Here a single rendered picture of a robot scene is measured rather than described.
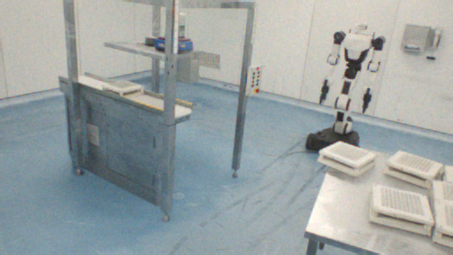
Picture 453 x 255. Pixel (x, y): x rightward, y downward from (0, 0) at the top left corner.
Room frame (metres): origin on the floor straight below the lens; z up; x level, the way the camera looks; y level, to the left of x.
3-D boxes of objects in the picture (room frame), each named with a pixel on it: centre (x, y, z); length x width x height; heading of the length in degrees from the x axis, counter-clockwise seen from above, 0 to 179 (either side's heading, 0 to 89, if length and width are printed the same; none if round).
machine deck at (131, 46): (2.78, 0.60, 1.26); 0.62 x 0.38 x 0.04; 57
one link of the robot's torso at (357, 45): (4.26, -1.38, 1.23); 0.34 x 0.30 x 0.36; 60
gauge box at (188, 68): (2.79, 0.36, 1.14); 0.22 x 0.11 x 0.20; 57
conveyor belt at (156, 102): (3.00, 0.91, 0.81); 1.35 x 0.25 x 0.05; 57
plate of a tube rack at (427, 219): (1.50, -0.82, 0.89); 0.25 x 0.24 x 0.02; 162
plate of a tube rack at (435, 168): (1.94, -1.08, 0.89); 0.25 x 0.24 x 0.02; 141
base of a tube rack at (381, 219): (1.50, -0.82, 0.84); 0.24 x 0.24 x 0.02; 72
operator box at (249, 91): (3.29, -0.21, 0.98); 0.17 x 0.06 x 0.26; 147
